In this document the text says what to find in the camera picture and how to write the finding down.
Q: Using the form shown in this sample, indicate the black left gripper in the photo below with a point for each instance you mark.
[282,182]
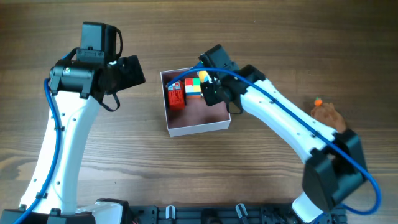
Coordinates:
[133,71]

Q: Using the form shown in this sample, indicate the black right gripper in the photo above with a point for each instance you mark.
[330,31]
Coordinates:
[210,94]

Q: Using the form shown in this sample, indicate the yellow duck toy blue hat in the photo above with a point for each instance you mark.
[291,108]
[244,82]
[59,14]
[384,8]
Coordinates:
[203,76]

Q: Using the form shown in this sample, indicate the multicoloured puzzle cube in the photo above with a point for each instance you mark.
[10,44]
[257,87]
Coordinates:
[192,87]

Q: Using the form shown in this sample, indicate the red toy truck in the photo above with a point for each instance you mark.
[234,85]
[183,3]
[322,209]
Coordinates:
[176,97]

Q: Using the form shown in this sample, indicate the brown plush capybara toy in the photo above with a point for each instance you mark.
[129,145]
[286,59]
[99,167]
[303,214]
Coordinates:
[326,114]

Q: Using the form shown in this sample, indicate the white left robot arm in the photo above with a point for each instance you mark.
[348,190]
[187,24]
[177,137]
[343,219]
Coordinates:
[75,89]

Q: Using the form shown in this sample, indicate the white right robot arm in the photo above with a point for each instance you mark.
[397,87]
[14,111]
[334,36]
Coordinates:
[334,164]

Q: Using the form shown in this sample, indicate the white cardboard box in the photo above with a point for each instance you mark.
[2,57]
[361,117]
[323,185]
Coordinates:
[196,117]

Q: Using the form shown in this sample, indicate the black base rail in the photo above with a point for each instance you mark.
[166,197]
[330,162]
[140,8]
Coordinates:
[239,214]

